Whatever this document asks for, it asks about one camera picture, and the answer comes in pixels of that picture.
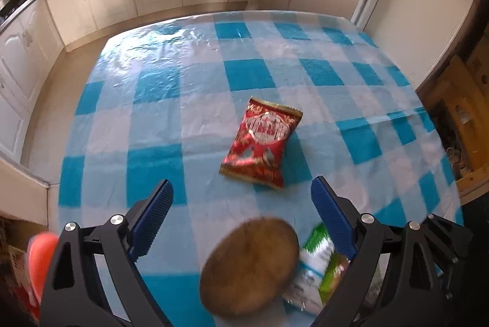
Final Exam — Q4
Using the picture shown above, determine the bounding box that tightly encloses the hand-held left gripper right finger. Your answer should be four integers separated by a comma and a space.
310, 176, 447, 327

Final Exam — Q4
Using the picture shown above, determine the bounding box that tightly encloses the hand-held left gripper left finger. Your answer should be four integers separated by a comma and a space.
38, 180, 176, 327

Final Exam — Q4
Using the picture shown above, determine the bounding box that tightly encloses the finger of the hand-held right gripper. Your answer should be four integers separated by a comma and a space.
422, 213, 474, 299

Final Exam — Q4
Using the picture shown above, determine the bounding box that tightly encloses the green white small packet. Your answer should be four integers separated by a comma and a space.
281, 223, 350, 314

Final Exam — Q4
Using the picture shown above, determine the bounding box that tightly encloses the brown round bread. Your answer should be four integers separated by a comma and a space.
199, 217, 300, 317

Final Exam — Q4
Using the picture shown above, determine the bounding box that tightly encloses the orange plastic basin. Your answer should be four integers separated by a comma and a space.
27, 231, 60, 324

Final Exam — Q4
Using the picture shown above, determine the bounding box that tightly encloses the red snack packet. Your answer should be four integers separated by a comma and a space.
219, 96, 303, 190

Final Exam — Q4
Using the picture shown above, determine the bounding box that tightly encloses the blue checked tablecloth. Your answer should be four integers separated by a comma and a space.
57, 9, 465, 327

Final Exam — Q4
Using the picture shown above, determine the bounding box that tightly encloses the yellow cardboard box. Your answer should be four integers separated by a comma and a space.
420, 40, 489, 198

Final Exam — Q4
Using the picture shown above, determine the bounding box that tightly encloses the black frying pan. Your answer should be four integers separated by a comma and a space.
0, 0, 29, 20

